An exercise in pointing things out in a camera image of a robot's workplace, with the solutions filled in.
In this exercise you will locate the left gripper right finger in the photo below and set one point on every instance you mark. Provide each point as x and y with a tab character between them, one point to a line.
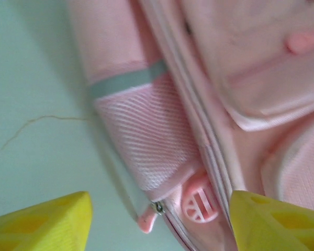
277	225

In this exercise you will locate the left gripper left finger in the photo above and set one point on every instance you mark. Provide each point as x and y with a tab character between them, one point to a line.
42	222

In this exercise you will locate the pink backpack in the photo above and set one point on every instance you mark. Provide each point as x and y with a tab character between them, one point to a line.
199	104

